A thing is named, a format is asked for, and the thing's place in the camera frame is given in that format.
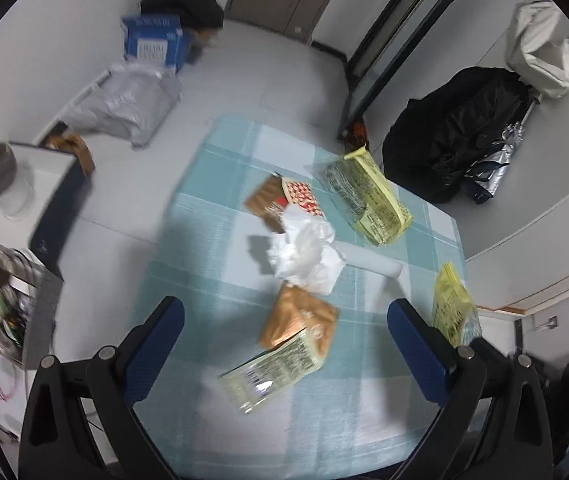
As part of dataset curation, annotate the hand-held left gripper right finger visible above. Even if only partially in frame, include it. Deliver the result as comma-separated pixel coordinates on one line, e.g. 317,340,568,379
387,298,555,480

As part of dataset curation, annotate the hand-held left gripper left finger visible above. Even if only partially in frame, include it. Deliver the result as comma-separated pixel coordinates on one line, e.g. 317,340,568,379
18,296,186,480

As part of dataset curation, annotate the large yellow snack packet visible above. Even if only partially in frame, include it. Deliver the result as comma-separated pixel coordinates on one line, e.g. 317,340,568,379
309,145,414,247

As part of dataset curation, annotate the small brown snack packet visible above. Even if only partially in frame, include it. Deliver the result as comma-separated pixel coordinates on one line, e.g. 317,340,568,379
243,174,288,234

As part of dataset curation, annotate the red patterned snack packet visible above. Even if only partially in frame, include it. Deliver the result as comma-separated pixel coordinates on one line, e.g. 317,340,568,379
278,177,326,221

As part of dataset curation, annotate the small yellow snack packet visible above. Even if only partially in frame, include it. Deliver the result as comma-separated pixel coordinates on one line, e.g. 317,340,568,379
431,261,483,349

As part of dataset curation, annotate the white paper tube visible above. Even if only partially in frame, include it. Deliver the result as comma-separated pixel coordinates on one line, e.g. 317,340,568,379
333,240,404,279

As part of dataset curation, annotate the checked teal tablecloth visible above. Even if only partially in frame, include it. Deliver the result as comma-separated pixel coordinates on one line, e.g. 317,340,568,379
132,112,468,480

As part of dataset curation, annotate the pale green printed packet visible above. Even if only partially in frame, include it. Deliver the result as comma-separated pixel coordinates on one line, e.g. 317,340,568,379
218,329,329,415

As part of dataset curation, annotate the orange-brown snack packet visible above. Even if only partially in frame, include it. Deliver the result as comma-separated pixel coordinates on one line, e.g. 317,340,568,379
258,284,340,362

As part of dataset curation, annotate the white crumpled plastic bag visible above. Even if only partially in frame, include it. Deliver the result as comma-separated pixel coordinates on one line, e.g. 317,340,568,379
266,204,349,297

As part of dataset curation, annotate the white and navy box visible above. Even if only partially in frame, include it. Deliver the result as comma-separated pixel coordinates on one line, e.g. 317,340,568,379
0,141,91,282

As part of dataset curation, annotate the silver foil bag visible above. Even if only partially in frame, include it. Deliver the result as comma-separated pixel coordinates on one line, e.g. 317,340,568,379
465,121,526,205

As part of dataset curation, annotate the brown paper bag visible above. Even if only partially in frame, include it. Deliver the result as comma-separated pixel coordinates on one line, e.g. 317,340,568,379
46,131,96,177

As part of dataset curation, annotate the black bag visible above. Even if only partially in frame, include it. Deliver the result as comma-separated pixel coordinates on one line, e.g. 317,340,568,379
382,66,536,205

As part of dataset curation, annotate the orange tool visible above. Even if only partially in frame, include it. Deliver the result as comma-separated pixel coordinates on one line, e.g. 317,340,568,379
343,119,369,155

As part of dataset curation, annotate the grey plastic mailer bag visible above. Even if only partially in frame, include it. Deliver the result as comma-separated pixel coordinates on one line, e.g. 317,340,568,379
63,59,184,149

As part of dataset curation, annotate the blue cardboard box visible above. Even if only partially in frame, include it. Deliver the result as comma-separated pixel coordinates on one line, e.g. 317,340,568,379
121,12,186,74

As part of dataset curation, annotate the black metal stand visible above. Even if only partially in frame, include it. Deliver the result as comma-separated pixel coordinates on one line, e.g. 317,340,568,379
337,0,476,142

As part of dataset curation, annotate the white cloth bag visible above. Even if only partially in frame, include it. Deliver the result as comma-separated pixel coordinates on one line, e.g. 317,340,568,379
505,0,569,99

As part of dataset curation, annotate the black clothing pile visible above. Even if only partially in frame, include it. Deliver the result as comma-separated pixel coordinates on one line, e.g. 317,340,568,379
139,0,225,32

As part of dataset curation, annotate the wire basket with clutter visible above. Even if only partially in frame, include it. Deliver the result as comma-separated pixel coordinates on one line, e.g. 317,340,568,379
0,246,64,372

